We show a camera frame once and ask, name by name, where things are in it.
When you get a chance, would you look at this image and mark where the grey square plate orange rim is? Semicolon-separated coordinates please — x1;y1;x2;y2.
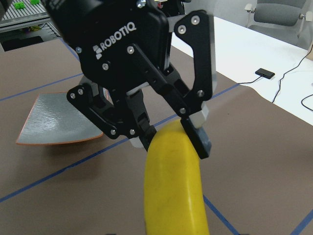
16;92;103;145

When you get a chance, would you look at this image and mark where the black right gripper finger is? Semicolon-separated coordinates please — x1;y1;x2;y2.
132;10;216;159

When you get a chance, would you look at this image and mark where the grey office chair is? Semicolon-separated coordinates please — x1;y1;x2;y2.
244;0;313;45

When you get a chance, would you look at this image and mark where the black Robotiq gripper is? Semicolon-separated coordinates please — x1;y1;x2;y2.
43;0;171;150

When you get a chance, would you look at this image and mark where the small black box device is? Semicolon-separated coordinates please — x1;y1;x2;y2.
255;68;275;79

